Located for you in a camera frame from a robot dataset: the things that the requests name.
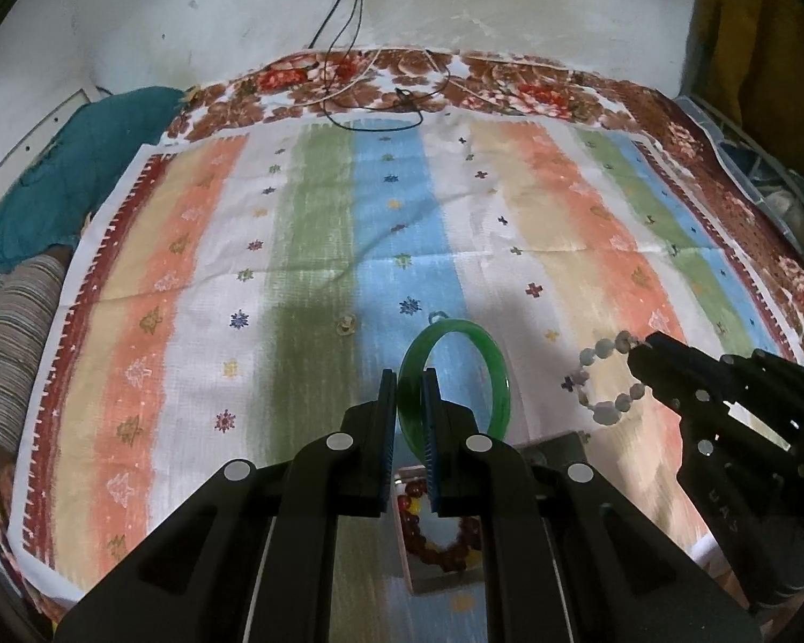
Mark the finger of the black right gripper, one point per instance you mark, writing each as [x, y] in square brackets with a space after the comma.
[675, 372]

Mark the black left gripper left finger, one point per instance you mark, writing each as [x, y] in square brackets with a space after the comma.
[250, 555]

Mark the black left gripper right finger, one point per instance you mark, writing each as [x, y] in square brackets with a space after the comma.
[566, 556]

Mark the green jade bangle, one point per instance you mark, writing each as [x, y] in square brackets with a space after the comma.
[411, 419]

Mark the metal jewelry tin box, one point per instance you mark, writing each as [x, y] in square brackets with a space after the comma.
[436, 553]

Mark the floral red brown bedsheet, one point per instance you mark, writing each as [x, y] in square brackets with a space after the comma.
[410, 86]

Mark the striped colourful woven cloth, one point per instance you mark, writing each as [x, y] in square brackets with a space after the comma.
[234, 296]

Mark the yellow brown hanging cloth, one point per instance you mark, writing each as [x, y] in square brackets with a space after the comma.
[746, 59]

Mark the grey striped pillow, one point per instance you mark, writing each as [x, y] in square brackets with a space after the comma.
[29, 296]

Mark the teal pillow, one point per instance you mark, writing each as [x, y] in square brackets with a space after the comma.
[47, 206]

